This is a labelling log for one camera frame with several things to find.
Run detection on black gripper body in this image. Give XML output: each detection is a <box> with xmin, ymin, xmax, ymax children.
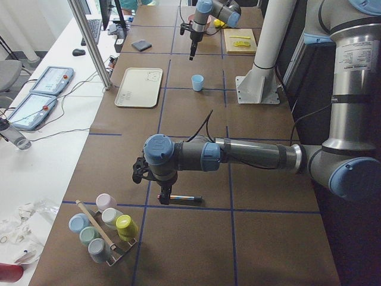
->
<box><xmin>132</xmin><ymin>153</ymin><xmax>178</xmax><ymax>189</ymax></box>
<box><xmin>180</xmin><ymin>21</ymin><xmax>204</xmax><ymax>45</ymax></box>

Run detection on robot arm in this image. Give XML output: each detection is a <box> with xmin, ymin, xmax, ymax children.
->
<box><xmin>132</xmin><ymin>1</ymin><xmax>380</xmax><ymax>204</ymax></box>
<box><xmin>180</xmin><ymin>0</ymin><xmax>241</xmax><ymax>61</ymax></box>

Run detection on light blue cup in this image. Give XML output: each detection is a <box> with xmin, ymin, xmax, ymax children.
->
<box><xmin>191</xmin><ymin>74</ymin><xmax>204</xmax><ymax>92</ymax></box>

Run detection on yellow-green cup on rack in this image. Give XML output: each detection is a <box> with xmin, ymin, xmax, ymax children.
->
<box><xmin>115</xmin><ymin>214</ymin><xmax>138</xmax><ymax>241</ymax></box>

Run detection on white cup on rack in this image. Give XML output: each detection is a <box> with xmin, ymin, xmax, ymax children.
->
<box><xmin>101</xmin><ymin>207</ymin><xmax>123</xmax><ymax>230</ymax></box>

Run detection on pink cup on rack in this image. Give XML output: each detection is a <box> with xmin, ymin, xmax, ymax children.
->
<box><xmin>96</xmin><ymin>193</ymin><xmax>117</xmax><ymax>213</ymax></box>

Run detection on metal cup rack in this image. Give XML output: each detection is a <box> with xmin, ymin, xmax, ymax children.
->
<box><xmin>94</xmin><ymin>213</ymin><xmax>137</xmax><ymax>266</ymax></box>

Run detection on grey cup on rack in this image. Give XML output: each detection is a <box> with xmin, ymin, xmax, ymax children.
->
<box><xmin>88</xmin><ymin>238</ymin><xmax>111</xmax><ymax>263</ymax></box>

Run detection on green cup on rack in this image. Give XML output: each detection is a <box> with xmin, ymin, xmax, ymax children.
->
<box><xmin>79</xmin><ymin>226</ymin><xmax>101</xmax><ymax>247</ymax></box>

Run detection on blue cup on rack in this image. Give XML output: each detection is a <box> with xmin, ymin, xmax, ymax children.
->
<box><xmin>68</xmin><ymin>213</ymin><xmax>90</xmax><ymax>234</ymax></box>

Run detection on yellow plastic knife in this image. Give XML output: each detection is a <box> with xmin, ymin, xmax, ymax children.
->
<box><xmin>229</xmin><ymin>35</ymin><xmax>251</xmax><ymax>39</ymax></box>

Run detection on wooden cutting board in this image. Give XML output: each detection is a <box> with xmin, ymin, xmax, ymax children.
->
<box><xmin>224</xmin><ymin>29</ymin><xmax>257</xmax><ymax>54</ymax></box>

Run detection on lemon slices row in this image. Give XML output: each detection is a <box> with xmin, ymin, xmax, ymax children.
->
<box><xmin>233</xmin><ymin>41</ymin><xmax>251</xmax><ymax>47</ymax></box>

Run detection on grey folded cloth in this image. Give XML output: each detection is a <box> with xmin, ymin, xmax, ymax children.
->
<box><xmin>131</xmin><ymin>39</ymin><xmax>152</xmax><ymax>52</ymax></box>

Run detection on cream bear tray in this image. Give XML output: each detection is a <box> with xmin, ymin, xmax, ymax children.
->
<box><xmin>114</xmin><ymin>67</ymin><xmax>163</xmax><ymax>108</ymax></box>

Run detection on black monitor stand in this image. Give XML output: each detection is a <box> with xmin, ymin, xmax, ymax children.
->
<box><xmin>99</xmin><ymin>0</ymin><xmax>132</xmax><ymax>36</ymax></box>

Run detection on black keyboard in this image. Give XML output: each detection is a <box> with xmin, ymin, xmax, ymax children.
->
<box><xmin>87</xmin><ymin>19</ymin><xmax>102</xmax><ymax>44</ymax></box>

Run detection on black computer mouse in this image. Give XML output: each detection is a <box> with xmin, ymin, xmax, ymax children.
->
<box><xmin>72</xmin><ymin>49</ymin><xmax>86</xmax><ymax>57</ymax></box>

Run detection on teach pendant far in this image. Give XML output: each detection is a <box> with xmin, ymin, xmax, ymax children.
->
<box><xmin>30</xmin><ymin>66</ymin><xmax>74</xmax><ymax>96</ymax></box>

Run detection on teach pendant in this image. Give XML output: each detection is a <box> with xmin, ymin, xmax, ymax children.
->
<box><xmin>8</xmin><ymin>92</ymin><xmax>57</xmax><ymax>130</ymax></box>
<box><xmin>30</xmin><ymin>66</ymin><xmax>74</xmax><ymax>96</ymax></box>

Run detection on crumpled white plastic bags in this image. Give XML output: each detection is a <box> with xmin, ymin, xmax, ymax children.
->
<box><xmin>1</xmin><ymin>200</ymin><xmax>59</xmax><ymax>265</ymax></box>

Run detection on teach pendant near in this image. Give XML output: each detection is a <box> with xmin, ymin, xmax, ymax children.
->
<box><xmin>8</xmin><ymin>92</ymin><xmax>57</xmax><ymax>130</ymax></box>

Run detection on clear water bottle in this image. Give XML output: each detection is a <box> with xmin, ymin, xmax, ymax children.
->
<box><xmin>0</xmin><ymin>118</ymin><xmax>32</xmax><ymax>150</ymax></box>

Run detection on red bottle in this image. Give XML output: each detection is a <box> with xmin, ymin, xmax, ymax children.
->
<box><xmin>0</xmin><ymin>263</ymin><xmax>24</xmax><ymax>283</ymax></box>

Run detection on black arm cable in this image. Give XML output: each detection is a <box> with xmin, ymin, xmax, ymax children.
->
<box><xmin>186</xmin><ymin>110</ymin><xmax>333</xmax><ymax>170</ymax></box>

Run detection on wooden rack handle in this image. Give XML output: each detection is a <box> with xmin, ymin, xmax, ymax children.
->
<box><xmin>76</xmin><ymin>200</ymin><xmax>117</xmax><ymax>251</ymax></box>

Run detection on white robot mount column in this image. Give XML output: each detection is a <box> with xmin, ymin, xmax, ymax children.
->
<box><xmin>236</xmin><ymin>0</ymin><xmax>296</xmax><ymax>104</ymax></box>

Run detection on aluminium frame post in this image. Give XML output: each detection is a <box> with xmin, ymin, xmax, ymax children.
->
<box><xmin>68</xmin><ymin>0</ymin><xmax>112</xmax><ymax>90</ymax></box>

